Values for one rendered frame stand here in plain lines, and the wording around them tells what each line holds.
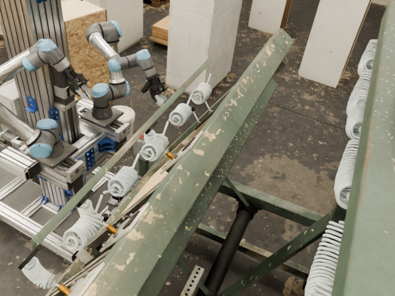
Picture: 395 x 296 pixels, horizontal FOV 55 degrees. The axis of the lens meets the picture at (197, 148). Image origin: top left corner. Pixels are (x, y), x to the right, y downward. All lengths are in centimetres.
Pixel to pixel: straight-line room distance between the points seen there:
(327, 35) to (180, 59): 207
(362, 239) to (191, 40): 409
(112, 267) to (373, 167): 61
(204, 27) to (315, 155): 191
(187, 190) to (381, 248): 55
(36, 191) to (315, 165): 283
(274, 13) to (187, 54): 267
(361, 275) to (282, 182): 336
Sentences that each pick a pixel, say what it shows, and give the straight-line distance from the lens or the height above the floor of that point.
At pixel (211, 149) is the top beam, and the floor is 193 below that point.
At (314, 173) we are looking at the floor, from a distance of 425.
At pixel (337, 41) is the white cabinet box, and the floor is 65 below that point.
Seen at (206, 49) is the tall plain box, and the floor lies 71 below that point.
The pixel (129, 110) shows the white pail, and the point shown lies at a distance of 409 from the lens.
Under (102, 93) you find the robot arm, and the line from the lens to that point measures 271.
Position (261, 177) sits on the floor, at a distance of 400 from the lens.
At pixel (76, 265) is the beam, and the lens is 219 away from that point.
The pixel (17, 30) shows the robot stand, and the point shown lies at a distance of 247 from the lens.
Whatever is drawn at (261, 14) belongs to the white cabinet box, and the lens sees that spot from 714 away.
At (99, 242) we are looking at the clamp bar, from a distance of 193.
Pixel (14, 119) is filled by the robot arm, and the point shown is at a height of 140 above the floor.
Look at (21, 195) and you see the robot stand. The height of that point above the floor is 21.
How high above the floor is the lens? 272
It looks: 40 degrees down
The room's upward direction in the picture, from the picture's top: 7 degrees clockwise
